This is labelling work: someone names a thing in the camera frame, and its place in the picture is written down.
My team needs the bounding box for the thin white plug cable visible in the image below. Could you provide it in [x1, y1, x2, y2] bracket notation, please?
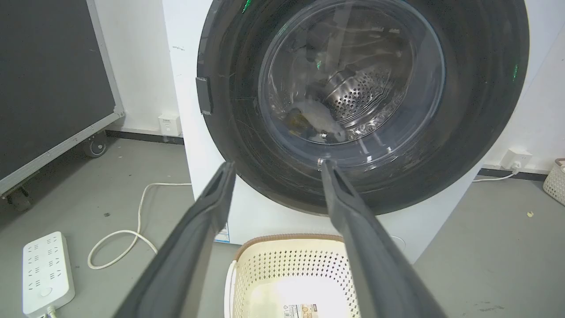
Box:
[472, 170, 518, 182]

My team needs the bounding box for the white washing machine body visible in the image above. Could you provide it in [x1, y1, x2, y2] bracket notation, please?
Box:
[162, 0, 565, 265]

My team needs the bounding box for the black board on casters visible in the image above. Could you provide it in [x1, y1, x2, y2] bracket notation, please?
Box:
[0, 0, 125, 212]

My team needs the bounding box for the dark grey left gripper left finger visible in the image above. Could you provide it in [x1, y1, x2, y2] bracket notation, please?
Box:
[114, 161, 237, 318]

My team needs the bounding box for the white power strip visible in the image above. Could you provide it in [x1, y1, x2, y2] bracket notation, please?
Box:
[22, 231, 75, 318]

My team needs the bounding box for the cream perforated laundry basket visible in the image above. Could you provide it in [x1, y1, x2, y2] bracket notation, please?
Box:
[225, 234, 362, 318]

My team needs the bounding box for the round dark washing machine door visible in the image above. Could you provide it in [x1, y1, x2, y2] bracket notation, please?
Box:
[196, 0, 530, 216]

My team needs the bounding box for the white power cable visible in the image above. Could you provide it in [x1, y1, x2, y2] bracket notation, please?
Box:
[87, 182, 193, 270]

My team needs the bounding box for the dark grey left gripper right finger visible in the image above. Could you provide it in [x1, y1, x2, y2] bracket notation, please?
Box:
[320, 159, 447, 318]

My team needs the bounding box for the white wall socket with plug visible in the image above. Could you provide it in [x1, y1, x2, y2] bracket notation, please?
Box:
[501, 148, 533, 173]

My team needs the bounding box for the white woven storage basket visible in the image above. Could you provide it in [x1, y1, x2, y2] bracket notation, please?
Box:
[542, 158, 565, 206]

